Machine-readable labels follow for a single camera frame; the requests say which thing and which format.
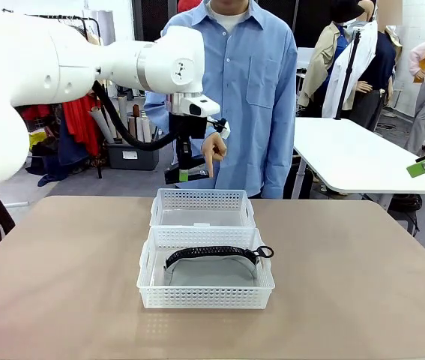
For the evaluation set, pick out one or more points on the long red hanging dress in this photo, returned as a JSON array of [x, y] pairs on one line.
[[81, 127]]

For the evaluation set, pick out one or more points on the yellow cloth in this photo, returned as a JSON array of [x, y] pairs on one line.
[[38, 138]]

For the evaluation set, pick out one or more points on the white perforated plastic basket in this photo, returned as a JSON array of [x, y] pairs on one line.
[[201, 197], [204, 298]]

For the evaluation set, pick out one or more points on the mannequin in white coat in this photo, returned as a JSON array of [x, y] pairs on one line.
[[366, 48]]

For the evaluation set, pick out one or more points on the black tripod pole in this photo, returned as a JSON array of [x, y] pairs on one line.
[[350, 67]]

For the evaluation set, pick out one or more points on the mannequin in navy top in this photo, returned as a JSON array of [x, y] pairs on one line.
[[382, 63]]

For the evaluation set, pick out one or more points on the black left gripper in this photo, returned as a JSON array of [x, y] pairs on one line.
[[187, 127]]

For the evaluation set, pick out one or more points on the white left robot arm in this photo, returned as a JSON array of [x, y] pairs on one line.
[[28, 67]]

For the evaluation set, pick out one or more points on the grey pouch with black zipper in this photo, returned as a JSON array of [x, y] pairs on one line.
[[212, 273]]

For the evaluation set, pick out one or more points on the white wall panel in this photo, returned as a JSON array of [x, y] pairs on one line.
[[103, 26]]

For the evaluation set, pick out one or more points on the mannequin in beige trench coat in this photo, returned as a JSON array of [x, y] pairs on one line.
[[321, 63]]

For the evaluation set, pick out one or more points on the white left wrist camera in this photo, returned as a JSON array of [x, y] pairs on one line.
[[223, 133]]

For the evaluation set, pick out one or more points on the black hat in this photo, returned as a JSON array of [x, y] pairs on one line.
[[347, 11]]

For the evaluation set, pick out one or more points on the person's right forearm blue sleeve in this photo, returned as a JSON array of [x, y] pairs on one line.
[[156, 112]]

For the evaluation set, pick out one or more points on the red cap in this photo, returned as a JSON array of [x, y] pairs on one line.
[[186, 4]]

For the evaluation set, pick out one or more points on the navy blue denim garment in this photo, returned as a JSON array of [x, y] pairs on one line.
[[71, 153]]

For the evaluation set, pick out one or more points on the white chair back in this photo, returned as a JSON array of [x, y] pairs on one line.
[[304, 58]]

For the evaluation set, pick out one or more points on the person's right hand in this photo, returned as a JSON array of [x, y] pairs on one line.
[[215, 148]]

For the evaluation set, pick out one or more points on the black metal clothes rack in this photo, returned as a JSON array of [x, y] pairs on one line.
[[66, 16]]

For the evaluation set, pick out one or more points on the person in blue shirt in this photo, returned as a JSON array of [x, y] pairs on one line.
[[257, 112]]

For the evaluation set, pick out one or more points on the white work table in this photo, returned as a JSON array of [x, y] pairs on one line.
[[347, 150]]

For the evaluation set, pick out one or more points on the person's left forearm blue sleeve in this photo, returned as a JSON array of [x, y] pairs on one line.
[[281, 157]]

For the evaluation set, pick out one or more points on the grey fabric roll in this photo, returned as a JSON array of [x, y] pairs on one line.
[[101, 123]]

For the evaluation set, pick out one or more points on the red hanging jacket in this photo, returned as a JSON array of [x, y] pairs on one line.
[[36, 111]]

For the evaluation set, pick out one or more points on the dark grey storage box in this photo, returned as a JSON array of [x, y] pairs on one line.
[[133, 161]]

